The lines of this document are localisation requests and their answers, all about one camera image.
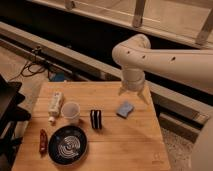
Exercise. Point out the translucent plastic cup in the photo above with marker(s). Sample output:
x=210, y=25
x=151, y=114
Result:
x=71, y=112

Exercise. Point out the blue object on floor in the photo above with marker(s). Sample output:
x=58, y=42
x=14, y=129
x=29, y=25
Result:
x=58, y=77

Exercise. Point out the black patterned plate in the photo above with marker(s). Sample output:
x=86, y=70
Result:
x=67, y=145

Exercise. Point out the white tube bottle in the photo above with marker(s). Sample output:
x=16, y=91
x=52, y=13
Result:
x=55, y=106

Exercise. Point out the red pocket knife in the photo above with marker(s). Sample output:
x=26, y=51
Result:
x=43, y=142

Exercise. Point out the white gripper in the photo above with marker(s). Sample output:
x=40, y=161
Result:
x=134, y=80

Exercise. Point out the black chair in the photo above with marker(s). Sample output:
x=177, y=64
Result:
x=10, y=114

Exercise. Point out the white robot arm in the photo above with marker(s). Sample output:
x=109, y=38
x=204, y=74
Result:
x=193, y=68

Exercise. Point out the blue sponge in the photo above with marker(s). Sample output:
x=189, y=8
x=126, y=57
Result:
x=124, y=109

